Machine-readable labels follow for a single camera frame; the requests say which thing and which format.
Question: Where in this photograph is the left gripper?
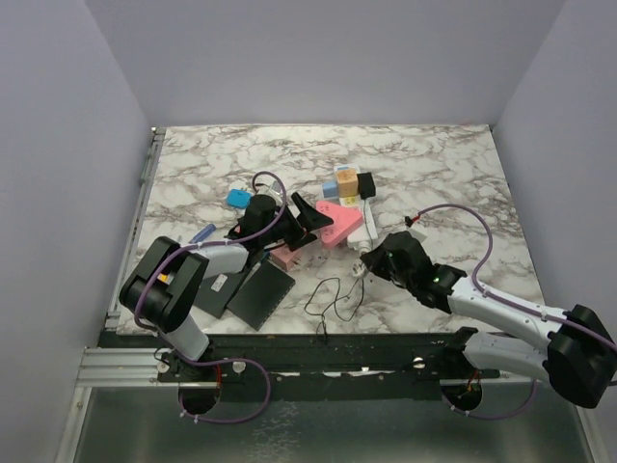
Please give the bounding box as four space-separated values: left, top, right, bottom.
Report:
260 193 333 251

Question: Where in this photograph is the pink cube socket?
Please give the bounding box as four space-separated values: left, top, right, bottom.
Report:
270 246 302 272

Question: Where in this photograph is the white power strip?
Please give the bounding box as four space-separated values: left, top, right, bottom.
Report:
334 163 378 254

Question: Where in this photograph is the white cord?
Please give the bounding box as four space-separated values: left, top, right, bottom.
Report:
350 240 375 280

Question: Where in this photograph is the pink triangular power strip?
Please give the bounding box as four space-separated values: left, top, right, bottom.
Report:
316 200 363 250

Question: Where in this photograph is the blue plug adapter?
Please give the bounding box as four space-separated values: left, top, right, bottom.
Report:
227 188 253 209

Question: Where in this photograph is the large black adapter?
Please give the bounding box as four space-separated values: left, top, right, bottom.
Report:
357 172 376 200

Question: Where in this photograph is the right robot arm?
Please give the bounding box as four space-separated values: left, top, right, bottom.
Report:
361 231 616 409

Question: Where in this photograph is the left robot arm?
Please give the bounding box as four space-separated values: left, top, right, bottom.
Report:
119 193 334 381

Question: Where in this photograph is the light blue plug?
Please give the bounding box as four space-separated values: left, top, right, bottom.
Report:
322 180 338 199

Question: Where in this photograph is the orange tan plug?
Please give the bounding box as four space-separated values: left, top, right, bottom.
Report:
335 169 359 198

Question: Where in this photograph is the right black flat box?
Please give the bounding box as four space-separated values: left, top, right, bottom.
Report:
228 261 295 331

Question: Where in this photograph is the black flat box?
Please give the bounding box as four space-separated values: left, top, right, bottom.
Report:
228 261 295 331
194 273 245 318

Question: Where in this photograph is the left black flat box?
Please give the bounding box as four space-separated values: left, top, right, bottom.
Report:
194 273 245 318

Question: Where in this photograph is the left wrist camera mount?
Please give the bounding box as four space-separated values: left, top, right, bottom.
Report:
266 180 285 205

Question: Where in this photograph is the thin black cable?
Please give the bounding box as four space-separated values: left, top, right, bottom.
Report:
304 192 377 346

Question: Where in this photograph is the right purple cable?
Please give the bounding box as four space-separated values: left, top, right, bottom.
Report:
404 202 617 421

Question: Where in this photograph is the purple cable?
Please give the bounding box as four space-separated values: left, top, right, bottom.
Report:
132 171 285 425
404 202 617 421

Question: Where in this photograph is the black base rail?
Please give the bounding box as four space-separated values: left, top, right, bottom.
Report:
95 330 560 402

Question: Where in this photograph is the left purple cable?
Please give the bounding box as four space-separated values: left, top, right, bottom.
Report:
132 171 285 425

